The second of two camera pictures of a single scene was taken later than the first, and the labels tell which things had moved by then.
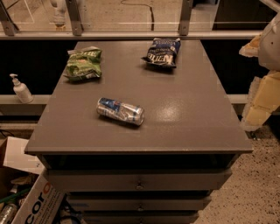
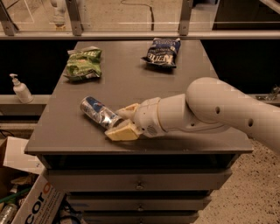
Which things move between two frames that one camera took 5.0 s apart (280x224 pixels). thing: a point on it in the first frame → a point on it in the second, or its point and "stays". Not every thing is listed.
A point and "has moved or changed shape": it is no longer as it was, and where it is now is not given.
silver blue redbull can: [133, 115] has moved or changed shape
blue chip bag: [163, 52] stays
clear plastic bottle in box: [8, 213] stays
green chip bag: [84, 63] stays
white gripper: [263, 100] → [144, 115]
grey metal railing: [73, 28] stays
